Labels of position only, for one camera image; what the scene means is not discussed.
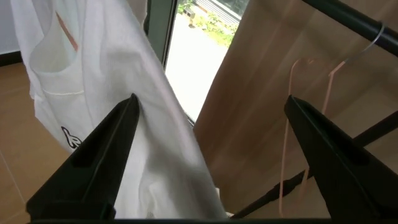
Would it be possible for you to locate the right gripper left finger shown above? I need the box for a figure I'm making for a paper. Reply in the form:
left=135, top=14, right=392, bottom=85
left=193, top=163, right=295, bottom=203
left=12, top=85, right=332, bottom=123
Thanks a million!
left=25, top=92, right=141, bottom=220

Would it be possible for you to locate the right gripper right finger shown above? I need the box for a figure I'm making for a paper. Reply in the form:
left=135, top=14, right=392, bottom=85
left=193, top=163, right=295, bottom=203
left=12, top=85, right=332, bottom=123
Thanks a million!
left=283, top=94, right=398, bottom=219

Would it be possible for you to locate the white printed t-shirt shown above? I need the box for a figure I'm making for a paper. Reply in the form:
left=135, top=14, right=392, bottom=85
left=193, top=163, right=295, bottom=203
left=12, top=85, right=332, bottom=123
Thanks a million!
left=9, top=0, right=229, bottom=220

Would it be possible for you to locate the black clothes rack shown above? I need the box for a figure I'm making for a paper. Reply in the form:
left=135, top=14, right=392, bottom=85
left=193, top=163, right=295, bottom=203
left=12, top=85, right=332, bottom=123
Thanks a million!
left=231, top=0, right=398, bottom=220

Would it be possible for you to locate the beige curtain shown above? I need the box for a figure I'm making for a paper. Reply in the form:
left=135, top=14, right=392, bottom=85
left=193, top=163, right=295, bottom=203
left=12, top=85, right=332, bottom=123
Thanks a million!
left=192, top=0, right=398, bottom=220

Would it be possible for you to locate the window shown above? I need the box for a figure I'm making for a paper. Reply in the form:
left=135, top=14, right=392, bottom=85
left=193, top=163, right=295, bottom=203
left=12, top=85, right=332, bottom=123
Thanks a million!
left=144, top=0, right=250, bottom=126

